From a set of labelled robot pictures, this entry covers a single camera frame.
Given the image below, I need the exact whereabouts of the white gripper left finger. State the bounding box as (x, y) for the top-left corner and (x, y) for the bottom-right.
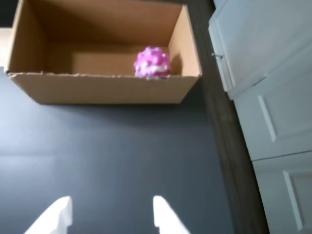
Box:
(23, 195), (73, 234)

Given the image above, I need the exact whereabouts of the pink purple bumpy ball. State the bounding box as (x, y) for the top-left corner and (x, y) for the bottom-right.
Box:
(133, 46), (172, 79)

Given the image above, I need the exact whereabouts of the white panelled cabinet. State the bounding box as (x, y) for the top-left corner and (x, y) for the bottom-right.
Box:
(208, 0), (312, 234)

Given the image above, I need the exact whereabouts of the brown cardboard box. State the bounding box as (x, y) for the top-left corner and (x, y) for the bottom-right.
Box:
(5, 0), (203, 105)

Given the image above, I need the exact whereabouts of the dark grey table mat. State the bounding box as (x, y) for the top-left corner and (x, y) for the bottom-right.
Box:
(0, 72), (234, 234)

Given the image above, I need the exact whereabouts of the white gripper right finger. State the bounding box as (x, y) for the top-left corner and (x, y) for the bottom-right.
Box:
(153, 195), (193, 234)

